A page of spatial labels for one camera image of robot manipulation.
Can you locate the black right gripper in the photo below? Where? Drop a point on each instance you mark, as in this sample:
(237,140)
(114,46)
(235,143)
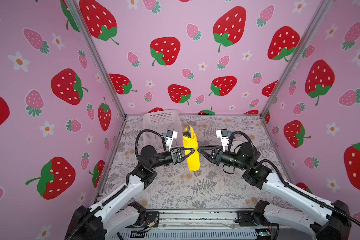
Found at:
(216,156)

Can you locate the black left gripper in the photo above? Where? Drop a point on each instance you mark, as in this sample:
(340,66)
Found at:
(174,156)

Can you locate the yellow paper napkin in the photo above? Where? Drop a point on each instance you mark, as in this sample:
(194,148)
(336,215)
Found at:
(190,142)

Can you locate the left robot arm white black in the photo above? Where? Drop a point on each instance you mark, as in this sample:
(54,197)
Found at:
(120,192)

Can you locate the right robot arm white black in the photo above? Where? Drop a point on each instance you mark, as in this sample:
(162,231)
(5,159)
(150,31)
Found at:
(315,216)

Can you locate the white perforated plastic basket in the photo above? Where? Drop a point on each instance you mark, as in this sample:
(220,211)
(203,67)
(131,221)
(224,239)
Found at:
(161,122)

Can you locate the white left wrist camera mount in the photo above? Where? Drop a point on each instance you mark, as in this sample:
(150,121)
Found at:
(169,136)

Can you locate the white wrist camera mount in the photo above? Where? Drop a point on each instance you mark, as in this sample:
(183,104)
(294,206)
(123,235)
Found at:
(224,136)
(169,136)

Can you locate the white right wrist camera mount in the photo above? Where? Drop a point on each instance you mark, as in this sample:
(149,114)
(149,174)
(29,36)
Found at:
(224,136)

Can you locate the aluminium frame corner post left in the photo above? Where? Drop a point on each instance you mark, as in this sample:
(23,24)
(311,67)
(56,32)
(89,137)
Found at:
(96,22)

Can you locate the aluminium frame corner post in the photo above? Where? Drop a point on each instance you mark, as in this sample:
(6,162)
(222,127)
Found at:
(310,31)
(96,22)

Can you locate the aluminium frame corner post right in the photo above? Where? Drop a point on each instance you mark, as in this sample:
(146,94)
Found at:
(310,31)

